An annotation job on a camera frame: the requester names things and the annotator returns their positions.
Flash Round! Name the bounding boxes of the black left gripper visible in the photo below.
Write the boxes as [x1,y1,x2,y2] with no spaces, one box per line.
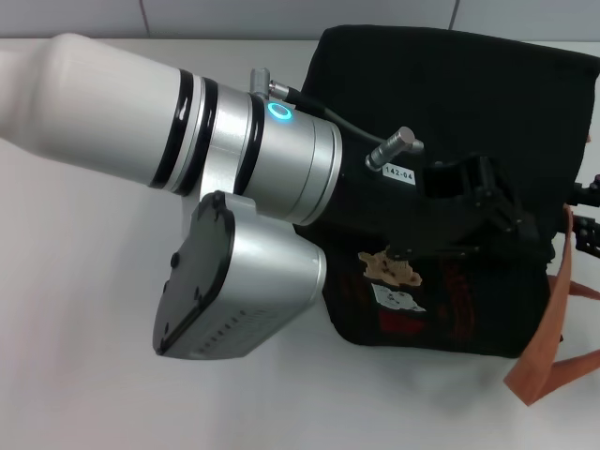
[322,127,548,260]

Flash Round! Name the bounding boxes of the black food bag orange straps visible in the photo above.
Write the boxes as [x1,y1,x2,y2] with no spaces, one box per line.
[298,23,600,407]

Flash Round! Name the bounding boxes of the left gripper cable metal plugs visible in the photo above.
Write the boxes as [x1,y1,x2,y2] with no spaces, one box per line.
[247,67,426,173]

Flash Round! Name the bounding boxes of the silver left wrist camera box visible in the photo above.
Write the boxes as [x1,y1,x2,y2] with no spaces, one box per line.
[151,189,328,362]

